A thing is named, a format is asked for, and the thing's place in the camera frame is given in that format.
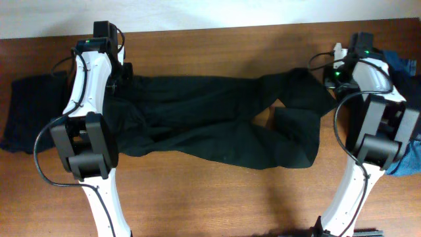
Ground black trousers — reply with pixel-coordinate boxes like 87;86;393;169
103;68;336;169

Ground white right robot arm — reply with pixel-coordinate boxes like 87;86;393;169
310;32;420;236

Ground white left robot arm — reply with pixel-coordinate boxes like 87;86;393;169
50;21;132;236

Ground black garment right pile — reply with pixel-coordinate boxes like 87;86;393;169
391;71;420;141

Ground black folded garment left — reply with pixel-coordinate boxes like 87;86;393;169
1;71;68;154

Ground blue striped garment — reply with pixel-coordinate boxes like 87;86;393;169
383;50;420;176

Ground black base bracket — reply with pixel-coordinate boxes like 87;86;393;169
279;228;385;237

